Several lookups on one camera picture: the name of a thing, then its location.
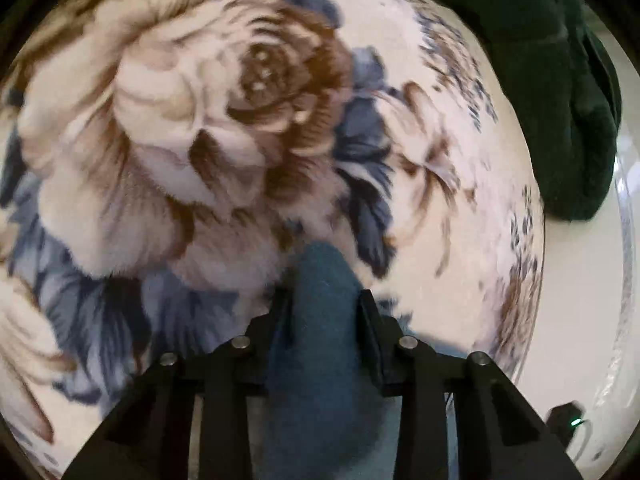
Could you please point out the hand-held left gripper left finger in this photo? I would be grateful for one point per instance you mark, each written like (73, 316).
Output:
(225, 390)

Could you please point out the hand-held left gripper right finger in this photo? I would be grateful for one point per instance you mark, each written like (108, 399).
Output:
(380, 350)

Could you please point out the blue jeans pants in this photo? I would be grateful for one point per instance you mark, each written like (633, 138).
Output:
(320, 360)

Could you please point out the black device with green light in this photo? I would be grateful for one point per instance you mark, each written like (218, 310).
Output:
(562, 419)

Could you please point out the white headboard with grey strip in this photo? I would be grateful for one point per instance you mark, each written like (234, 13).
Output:
(580, 320)

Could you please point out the floral checkered bedsheet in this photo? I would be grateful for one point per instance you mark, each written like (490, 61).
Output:
(200, 135)

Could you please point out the dark green fleece blanket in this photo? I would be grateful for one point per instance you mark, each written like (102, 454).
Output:
(540, 70)

